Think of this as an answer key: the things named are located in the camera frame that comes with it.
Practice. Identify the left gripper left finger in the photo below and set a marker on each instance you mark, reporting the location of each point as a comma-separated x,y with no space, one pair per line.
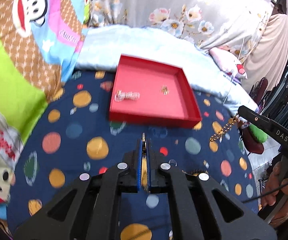
87,209

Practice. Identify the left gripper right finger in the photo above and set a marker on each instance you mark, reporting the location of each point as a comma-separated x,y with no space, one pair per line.
200,208

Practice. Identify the navy planet print cloth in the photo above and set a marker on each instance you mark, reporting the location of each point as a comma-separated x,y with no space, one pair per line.
74,136

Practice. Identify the beige hanging curtain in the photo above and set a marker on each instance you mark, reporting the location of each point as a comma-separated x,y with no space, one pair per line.
268,60

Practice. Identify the pink cartoon plush pillow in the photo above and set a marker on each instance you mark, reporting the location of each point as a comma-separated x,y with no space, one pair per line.
228,63

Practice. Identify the red shallow cardboard tray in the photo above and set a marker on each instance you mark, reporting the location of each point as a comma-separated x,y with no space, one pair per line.
136,96

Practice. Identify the grey floral quilt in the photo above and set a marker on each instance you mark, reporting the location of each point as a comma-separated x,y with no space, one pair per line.
237,24

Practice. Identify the light blue pillow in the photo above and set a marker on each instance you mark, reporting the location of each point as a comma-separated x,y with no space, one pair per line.
104,46

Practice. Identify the colourful monkey cartoon blanket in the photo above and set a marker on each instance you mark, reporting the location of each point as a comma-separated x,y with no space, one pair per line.
39,44

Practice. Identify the small gold chain charm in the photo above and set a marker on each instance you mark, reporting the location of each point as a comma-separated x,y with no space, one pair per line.
164,90

